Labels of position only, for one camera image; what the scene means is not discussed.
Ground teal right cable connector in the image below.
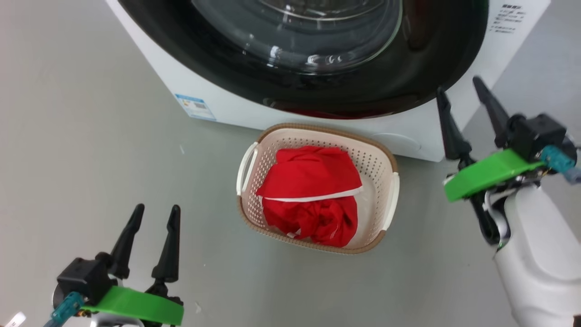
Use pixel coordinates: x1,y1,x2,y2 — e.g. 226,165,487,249
540,145,581,184

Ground black round glass washer door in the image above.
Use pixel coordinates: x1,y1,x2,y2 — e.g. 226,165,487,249
117,0,490,119

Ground teal cable connector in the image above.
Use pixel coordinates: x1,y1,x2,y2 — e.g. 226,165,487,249
540,145,581,184
45,292,84,327

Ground teal left cable connector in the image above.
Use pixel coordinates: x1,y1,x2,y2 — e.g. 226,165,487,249
45,292,84,327

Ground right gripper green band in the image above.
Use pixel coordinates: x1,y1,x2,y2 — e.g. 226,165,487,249
436,76,545,246

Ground blue energy label sticker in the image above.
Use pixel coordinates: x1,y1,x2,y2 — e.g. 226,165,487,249
175,94,217,121

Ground white front-load washing machine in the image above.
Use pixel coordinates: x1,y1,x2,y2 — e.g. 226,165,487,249
105,0,552,163

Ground red and white jersey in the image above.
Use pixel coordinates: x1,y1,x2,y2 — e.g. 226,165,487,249
256,145,364,248

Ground cream perforated basket brown rim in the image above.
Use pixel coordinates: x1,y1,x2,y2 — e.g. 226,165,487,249
236,123,401,255

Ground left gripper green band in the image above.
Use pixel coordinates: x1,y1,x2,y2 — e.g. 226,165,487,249
82,203,184,326

